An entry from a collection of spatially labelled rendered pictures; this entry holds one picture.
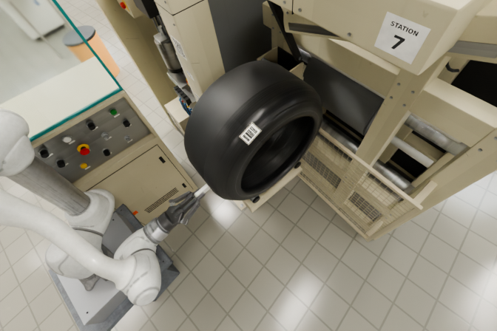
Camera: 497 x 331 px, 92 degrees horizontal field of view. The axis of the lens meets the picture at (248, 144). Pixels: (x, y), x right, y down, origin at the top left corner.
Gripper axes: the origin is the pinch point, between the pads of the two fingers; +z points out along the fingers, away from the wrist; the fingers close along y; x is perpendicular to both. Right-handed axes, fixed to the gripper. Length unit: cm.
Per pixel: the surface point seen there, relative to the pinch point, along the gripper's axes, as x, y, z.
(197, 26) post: -43, 26, 36
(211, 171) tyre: -18.1, -6.0, 8.7
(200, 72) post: -26.9, 25.9, 29.5
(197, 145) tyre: -20.9, 4.3, 10.6
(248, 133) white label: -28.5, -9.7, 25.1
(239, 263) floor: 109, -13, -25
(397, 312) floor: 118, -103, 38
